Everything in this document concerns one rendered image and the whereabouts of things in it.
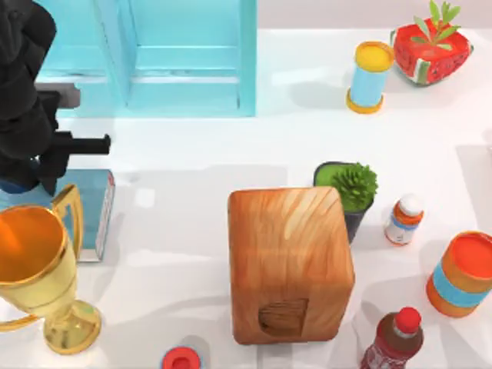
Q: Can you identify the white bottle with orange label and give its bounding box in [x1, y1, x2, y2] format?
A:
[384, 193, 425, 246]

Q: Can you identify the watermelon plant pot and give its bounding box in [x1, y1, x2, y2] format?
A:
[389, 0, 475, 88]

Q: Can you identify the gold trophy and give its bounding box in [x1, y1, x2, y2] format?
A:
[0, 183, 104, 355]

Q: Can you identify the yellow and blue can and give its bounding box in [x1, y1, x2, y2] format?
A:
[344, 41, 397, 115]

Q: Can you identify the blue book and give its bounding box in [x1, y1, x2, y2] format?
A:
[0, 168, 116, 263]

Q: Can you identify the green plant in dark pot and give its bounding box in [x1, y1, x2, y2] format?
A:
[312, 161, 380, 246]

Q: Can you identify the wooden box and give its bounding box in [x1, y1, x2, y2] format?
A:
[228, 185, 356, 346]

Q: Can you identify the orange and blue can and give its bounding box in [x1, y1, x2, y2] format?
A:
[426, 230, 492, 319]

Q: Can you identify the light blue rack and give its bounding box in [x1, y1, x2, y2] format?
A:
[36, 0, 258, 118]

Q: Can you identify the dark red bottle with red cap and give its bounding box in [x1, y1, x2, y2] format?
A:
[358, 306, 424, 369]

